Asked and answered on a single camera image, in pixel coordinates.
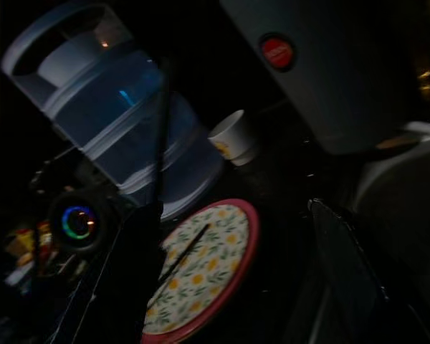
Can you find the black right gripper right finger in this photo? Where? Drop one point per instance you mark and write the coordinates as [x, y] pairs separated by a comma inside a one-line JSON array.
[[344, 258]]

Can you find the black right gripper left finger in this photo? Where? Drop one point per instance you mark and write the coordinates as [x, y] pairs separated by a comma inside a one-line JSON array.
[[129, 286]]

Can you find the black chopstick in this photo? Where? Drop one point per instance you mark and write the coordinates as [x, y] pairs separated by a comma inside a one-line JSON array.
[[186, 251], [163, 143]]

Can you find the floral plate red rim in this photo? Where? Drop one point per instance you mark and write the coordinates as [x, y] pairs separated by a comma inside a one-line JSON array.
[[208, 272]]

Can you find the white printed paper cup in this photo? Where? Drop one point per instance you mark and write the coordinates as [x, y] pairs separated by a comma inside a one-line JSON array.
[[234, 139]]

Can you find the grey water filter pitcher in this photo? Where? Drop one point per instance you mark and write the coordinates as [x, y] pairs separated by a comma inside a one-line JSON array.
[[326, 89]]

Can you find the blue translucent round container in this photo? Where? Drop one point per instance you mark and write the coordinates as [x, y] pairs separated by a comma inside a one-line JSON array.
[[104, 118]]

